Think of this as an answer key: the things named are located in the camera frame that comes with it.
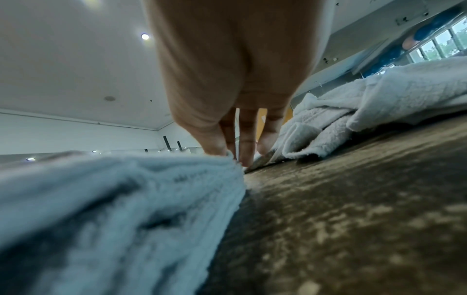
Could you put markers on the round ceiling light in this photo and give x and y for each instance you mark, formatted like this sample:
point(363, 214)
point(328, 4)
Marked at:
point(145, 36)

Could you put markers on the white terry towel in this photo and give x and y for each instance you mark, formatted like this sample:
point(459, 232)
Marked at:
point(412, 92)
point(313, 135)

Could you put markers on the person's blue shirt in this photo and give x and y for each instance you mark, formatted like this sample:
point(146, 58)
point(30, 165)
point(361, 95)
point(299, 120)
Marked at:
point(427, 31)

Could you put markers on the light blue terry towel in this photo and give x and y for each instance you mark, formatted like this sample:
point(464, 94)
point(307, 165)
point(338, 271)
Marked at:
point(109, 207)

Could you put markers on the window with white frame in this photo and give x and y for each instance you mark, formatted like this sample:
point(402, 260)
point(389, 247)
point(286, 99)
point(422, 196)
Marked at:
point(443, 40)

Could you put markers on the person's right hand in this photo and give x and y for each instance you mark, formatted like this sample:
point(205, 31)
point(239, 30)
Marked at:
point(233, 57)

